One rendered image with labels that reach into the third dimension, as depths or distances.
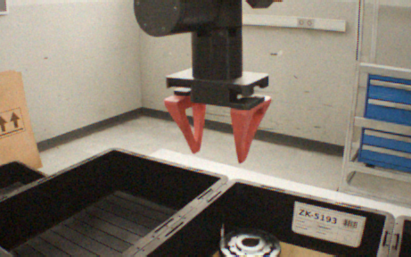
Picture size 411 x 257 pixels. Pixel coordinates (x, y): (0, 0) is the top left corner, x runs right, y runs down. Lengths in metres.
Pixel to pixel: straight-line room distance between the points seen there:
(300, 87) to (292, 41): 0.41
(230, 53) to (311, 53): 2.91
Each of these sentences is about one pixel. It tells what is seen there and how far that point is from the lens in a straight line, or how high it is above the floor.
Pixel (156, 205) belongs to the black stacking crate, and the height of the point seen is 0.83.
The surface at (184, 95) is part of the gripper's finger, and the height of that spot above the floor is 1.13.
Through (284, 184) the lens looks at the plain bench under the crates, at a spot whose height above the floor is 0.70.
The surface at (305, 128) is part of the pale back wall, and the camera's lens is 3.45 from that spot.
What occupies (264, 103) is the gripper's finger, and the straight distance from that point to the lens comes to 0.42.
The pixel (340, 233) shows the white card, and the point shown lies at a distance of 0.66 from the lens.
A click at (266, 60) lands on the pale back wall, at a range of 3.47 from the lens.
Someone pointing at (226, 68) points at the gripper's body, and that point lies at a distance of 0.40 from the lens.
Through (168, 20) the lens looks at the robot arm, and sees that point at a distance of 0.34.
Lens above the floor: 1.23
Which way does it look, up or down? 18 degrees down
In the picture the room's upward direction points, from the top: straight up
